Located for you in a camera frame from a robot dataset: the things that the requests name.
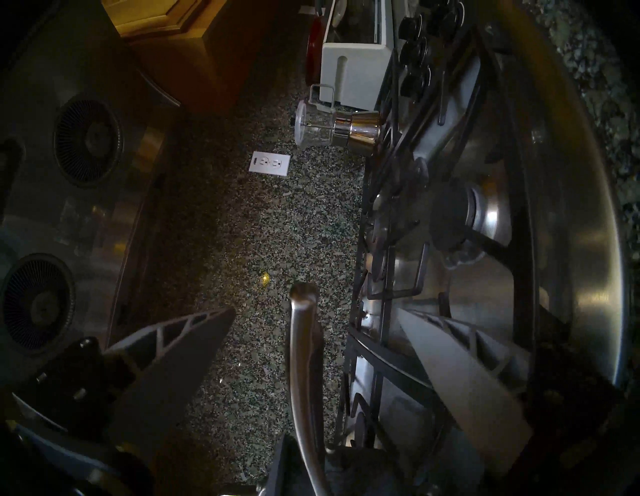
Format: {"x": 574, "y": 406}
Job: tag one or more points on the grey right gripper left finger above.
{"x": 170, "y": 370}

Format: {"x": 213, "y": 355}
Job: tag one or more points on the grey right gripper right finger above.
{"x": 465, "y": 380}

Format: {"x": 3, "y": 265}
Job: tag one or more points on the speckled grey saucepan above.
{"x": 302, "y": 375}

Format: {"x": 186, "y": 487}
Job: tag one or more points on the black cast-iron stove grate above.
{"x": 380, "y": 360}
{"x": 520, "y": 240}

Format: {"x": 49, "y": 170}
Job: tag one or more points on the black stove knob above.
{"x": 415, "y": 52}
{"x": 415, "y": 82}
{"x": 411, "y": 25}
{"x": 447, "y": 22}

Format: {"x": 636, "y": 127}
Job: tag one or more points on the stainless steel gas cooktop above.
{"x": 575, "y": 250}

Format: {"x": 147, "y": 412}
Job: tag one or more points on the steel range hood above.
{"x": 90, "y": 140}

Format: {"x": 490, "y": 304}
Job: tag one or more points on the glass and chrome coffee maker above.
{"x": 365, "y": 132}

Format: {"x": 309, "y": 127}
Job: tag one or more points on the wooden upper cabinet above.
{"x": 200, "y": 65}

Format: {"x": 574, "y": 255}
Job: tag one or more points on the white toaster oven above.
{"x": 355, "y": 70}

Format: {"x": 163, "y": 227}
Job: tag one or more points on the white wall power outlet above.
{"x": 270, "y": 163}

